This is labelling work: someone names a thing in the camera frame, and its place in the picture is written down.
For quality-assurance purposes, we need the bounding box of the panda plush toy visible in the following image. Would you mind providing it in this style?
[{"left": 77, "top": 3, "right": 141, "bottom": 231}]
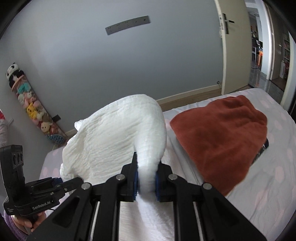
[{"left": 6, "top": 62, "right": 24, "bottom": 88}]

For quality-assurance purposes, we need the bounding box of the white quilted storage bag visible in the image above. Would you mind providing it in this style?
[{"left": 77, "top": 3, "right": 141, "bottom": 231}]
[{"left": 90, "top": 122, "right": 206, "bottom": 241}]

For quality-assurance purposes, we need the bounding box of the rust orange fleece garment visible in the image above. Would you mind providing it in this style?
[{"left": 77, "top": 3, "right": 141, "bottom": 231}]
[{"left": 170, "top": 95, "right": 267, "bottom": 196}]

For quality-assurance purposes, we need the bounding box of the beige door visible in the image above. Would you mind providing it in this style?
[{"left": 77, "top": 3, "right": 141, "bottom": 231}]
[{"left": 215, "top": 1, "right": 252, "bottom": 95}]

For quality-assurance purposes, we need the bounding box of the left hand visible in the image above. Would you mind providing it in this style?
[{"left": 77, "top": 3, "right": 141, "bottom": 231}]
[{"left": 11, "top": 212, "right": 47, "bottom": 234}]

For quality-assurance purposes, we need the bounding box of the white muslin garment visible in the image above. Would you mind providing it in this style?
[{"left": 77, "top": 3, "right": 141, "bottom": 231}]
[{"left": 60, "top": 94, "right": 167, "bottom": 196}]

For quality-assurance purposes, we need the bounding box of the hanging plush toy organizer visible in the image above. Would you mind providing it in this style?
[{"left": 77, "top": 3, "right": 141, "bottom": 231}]
[{"left": 11, "top": 74, "right": 67, "bottom": 147}]

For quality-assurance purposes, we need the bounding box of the smartphone with lit screen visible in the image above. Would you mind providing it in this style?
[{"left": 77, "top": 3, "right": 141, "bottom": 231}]
[{"left": 252, "top": 139, "right": 269, "bottom": 164}]

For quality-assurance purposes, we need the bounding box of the grey wall mounted strip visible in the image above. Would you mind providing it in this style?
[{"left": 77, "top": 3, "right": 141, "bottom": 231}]
[{"left": 105, "top": 16, "right": 151, "bottom": 35}]

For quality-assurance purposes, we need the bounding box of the purple fuzzy robe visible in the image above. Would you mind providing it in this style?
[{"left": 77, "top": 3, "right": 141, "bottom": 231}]
[{"left": 4, "top": 211, "right": 28, "bottom": 240}]

